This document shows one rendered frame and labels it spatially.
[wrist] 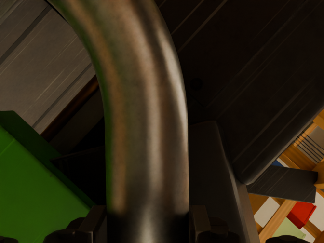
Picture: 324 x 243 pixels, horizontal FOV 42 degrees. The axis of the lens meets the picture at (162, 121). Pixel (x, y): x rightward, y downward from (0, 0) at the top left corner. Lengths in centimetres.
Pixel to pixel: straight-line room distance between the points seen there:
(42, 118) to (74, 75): 10
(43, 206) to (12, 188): 2
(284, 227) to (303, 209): 37
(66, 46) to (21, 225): 49
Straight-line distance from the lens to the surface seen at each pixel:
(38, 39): 62
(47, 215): 21
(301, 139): 866
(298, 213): 398
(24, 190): 21
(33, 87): 70
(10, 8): 24
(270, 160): 26
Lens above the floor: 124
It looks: 14 degrees down
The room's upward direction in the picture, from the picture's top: 134 degrees clockwise
